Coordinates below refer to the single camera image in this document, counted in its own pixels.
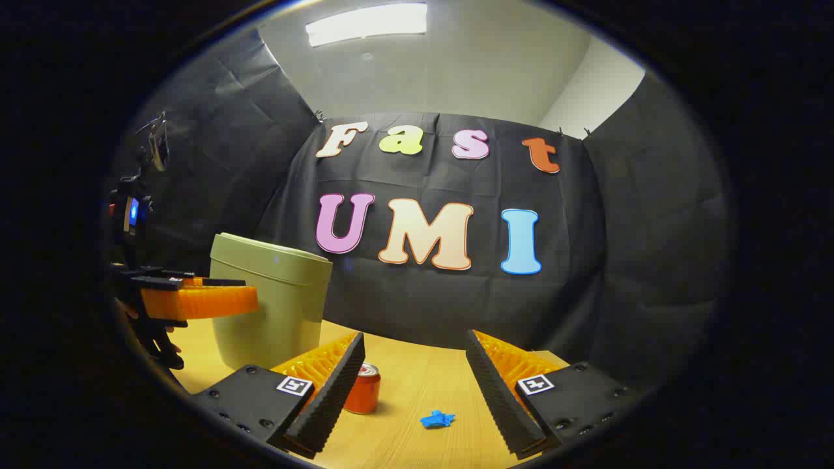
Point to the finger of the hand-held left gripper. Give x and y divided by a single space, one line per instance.
202 303
218 282

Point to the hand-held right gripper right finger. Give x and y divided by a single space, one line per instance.
498 391

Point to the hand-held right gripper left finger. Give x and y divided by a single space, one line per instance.
329 391

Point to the red pop can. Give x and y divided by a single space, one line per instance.
363 394

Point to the green desktop garbage bin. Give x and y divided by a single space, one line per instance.
277 306

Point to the blue paper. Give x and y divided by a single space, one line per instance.
436 420

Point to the wooden desktop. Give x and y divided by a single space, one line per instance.
417 384

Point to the black backdrop cloth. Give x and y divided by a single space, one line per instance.
586 260

